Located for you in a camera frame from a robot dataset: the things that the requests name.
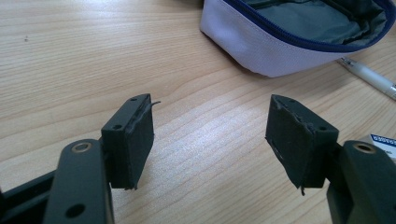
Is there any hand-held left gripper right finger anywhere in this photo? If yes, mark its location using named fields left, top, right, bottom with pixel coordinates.
left=264, top=93, right=340, bottom=197

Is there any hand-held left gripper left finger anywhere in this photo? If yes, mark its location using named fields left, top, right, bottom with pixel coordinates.
left=101, top=92, right=162, bottom=191

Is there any white eraser blue label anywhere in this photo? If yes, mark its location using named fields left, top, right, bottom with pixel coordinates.
left=358, top=133, right=396, bottom=163

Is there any silver white pen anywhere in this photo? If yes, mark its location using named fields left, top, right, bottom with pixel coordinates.
left=336, top=56, right=396, bottom=102

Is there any white pencil case grey lining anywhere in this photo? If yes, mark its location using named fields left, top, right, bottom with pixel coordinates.
left=199, top=0, right=396, bottom=78

